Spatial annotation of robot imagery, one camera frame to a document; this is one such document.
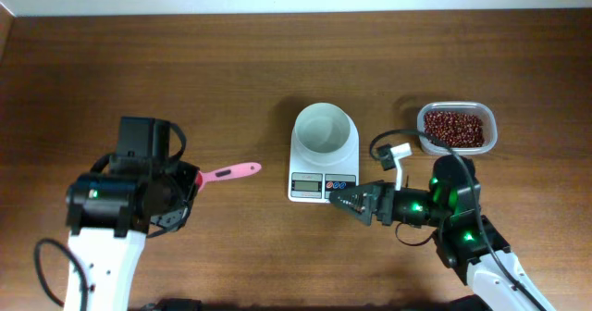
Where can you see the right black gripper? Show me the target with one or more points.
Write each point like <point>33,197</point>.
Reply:
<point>381,201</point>

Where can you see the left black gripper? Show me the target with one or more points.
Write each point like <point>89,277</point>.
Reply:
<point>186,175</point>

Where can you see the pink measuring scoop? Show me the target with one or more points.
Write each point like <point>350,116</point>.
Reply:
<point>238,171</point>

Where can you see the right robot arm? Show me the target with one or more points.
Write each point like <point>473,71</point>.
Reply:
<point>466,241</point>

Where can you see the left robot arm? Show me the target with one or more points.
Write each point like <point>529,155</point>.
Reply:
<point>129,196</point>

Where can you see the white digital kitchen scale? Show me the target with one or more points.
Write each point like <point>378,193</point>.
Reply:
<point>313,177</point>

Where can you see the white round bowl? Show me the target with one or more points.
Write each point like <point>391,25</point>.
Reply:
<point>322,128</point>

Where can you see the red beans in container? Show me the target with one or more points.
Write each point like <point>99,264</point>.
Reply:
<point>455,129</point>

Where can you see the clear plastic bean container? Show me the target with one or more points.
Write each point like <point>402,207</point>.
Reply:
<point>471,108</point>

